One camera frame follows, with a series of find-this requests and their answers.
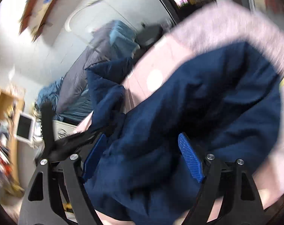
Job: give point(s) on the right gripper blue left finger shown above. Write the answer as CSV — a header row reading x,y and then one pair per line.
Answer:
x,y
93,158

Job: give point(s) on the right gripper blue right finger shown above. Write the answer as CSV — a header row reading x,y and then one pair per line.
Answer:
x,y
191,158

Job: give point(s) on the navy blue puffer jacket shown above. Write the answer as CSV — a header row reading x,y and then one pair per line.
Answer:
x,y
179,131

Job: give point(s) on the white bedside cabinet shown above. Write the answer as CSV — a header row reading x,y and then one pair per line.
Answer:
x,y
60,130

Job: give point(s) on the white tablet screen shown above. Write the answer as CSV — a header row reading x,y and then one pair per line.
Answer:
x,y
25,127

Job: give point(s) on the blue crumpled cloth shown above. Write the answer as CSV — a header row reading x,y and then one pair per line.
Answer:
x,y
49,93

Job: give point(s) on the wooden shelf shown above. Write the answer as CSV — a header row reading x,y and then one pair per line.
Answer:
x,y
10,107

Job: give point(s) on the pink polka dot bed sheet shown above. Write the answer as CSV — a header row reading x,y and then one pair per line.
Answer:
x,y
203,51

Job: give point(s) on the grey blue duvet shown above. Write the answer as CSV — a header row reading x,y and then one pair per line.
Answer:
x,y
109,56

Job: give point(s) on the black round stool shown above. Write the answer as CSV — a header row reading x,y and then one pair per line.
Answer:
x,y
149,35

